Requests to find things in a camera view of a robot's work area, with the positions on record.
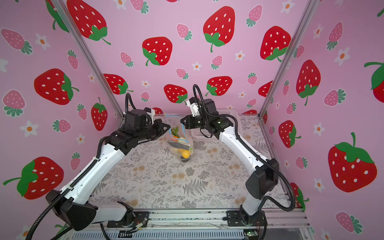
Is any left aluminium frame post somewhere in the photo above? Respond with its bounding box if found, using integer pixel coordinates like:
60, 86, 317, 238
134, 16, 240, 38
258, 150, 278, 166
52, 0, 124, 119

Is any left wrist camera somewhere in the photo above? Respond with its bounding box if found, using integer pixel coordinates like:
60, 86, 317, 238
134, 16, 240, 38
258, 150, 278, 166
125, 108, 156, 128

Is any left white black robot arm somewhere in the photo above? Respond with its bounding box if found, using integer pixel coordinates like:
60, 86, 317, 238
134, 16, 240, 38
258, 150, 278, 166
26, 108, 171, 240

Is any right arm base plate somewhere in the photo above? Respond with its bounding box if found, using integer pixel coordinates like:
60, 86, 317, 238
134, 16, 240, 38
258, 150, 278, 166
223, 210, 268, 227

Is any clear zip top bag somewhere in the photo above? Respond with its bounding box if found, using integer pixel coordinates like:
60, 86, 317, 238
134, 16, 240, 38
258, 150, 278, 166
165, 114, 194, 163

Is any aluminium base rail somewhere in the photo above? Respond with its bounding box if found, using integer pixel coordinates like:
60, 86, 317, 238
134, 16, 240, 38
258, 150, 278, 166
61, 207, 311, 240

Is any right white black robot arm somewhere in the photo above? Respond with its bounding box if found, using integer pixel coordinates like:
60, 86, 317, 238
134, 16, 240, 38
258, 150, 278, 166
181, 97, 296, 226

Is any black round toy food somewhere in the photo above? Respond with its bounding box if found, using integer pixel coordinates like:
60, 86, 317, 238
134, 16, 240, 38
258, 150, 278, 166
181, 157, 190, 163

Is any white plastic basket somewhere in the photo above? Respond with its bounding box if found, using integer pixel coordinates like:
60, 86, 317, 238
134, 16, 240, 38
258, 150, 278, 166
189, 109, 243, 141

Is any yellow lemon toy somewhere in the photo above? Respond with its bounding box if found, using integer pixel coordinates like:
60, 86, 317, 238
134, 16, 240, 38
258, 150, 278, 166
181, 150, 191, 159

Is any right aluminium frame post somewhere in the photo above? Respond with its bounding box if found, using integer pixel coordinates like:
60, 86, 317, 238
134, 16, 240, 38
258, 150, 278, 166
259, 0, 320, 116

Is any orange tangerine toy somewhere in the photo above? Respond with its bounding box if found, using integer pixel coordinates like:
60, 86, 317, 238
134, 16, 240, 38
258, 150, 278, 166
173, 138, 189, 143

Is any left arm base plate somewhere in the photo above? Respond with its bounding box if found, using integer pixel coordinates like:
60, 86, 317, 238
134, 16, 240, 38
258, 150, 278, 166
107, 211, 150, 229

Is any green leaf toy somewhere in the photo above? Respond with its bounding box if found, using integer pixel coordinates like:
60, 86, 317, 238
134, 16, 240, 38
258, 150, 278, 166
171, 127, 180, 139

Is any aluminium frame post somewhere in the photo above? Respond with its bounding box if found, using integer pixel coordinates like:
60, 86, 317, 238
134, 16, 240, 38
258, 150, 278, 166
259, 0, 320, 116
52, 0, 124, 119

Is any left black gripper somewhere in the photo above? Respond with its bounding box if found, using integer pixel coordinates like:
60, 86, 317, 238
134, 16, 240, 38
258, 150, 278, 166
136, 119, 171, 145

